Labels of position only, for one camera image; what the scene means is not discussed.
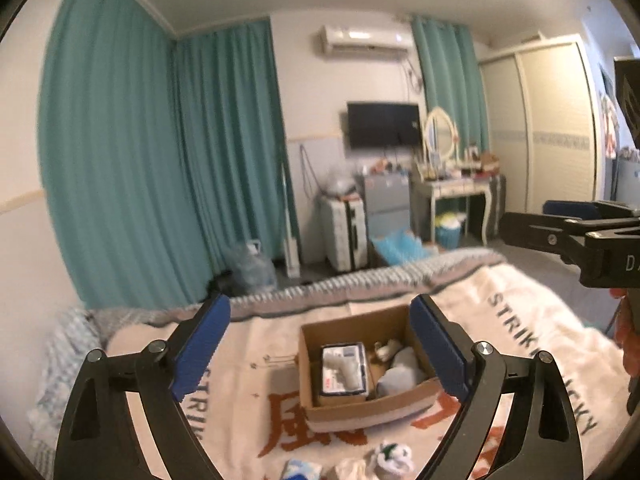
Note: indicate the blue laundry basket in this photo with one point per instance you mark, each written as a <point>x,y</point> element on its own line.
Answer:
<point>448,232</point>

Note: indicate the white dressing table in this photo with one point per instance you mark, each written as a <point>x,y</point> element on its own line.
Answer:
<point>450,187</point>

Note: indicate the grey striped bed sheet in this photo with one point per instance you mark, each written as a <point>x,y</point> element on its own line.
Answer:
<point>310,295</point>

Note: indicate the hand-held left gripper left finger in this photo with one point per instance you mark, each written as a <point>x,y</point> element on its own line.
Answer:
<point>200,347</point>

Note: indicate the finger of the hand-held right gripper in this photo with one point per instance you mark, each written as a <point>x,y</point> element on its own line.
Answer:
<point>535,232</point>
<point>565,208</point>

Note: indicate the white air conditioner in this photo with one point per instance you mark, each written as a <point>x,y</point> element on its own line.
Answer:
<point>365,40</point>

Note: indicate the cream sliding wardrobe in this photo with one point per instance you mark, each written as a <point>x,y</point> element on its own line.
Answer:
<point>545,125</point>

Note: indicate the clear plastic bag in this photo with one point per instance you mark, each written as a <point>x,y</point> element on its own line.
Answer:
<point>341,180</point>

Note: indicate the white stick vacuum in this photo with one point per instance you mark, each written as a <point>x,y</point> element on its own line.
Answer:
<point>291,240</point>

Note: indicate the blue white packet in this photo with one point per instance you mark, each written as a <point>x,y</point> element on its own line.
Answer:
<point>300,471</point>

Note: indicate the white suitcase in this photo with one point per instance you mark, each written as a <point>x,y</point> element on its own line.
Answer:
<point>342,232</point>

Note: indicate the grey rolled cloth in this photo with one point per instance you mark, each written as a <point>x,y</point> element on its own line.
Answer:
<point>400,375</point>

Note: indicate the blue wrapped pack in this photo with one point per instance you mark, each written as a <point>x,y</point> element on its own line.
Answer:
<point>400,247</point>

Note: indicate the wall poster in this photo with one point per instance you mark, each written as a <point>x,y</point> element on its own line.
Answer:
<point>610,125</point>

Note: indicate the white printed blanket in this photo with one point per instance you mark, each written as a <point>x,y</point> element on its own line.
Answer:
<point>530,340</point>

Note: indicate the blue white knit blanket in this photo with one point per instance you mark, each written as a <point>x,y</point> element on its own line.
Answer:
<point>57,360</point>

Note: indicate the narrow teal curtain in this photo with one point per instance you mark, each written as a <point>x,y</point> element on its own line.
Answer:
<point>452,80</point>

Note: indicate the wide teal curtain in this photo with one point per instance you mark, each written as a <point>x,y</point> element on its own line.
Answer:
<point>115,160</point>

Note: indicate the grey mini fridge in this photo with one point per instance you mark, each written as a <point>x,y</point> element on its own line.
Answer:
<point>387,200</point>

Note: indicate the cream soft cloth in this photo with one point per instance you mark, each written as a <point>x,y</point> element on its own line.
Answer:
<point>352,470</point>

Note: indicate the grey plastic bag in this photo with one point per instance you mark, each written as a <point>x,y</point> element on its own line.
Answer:
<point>250,270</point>

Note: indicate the brown cardboard box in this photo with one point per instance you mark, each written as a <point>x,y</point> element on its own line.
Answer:
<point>350,322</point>

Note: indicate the white green sock roll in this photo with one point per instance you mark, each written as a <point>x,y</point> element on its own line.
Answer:
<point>394,460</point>

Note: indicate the small white soft toy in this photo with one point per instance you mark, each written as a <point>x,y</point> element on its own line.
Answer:
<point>387,349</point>

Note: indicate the white product box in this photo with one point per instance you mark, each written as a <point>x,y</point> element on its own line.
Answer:
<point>342,372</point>

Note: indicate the black board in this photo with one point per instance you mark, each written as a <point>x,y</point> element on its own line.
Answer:
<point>629,95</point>

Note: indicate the white oval mirror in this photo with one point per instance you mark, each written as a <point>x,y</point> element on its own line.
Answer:
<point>440,135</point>

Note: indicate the black wall television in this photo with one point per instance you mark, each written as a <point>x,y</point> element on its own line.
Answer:
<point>382,125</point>

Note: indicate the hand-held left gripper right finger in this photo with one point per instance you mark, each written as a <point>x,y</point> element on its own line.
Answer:
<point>437,345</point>

